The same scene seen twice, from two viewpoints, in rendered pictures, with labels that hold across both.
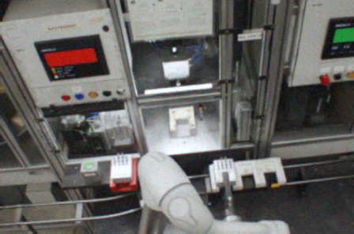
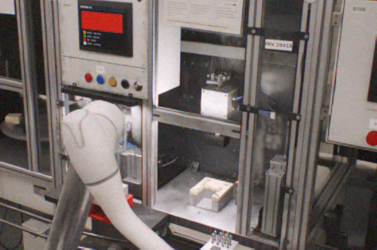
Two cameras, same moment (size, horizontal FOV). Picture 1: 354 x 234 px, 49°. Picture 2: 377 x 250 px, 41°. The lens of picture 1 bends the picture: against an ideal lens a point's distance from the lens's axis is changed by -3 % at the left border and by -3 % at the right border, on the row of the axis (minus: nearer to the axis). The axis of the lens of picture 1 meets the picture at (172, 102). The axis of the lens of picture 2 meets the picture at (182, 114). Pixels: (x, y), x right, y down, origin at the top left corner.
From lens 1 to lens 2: 111 cm
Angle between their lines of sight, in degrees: 37
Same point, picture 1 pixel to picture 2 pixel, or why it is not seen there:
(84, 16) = not seen: outside the picture
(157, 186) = not seen: hidden behind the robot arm
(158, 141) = (173, 201)
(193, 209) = (85, 122)
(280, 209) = not seen: outside the picture
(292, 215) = not seen: outside the picture
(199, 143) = (215, 219)
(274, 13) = (308, 17)
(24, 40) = not seen: outside the picture
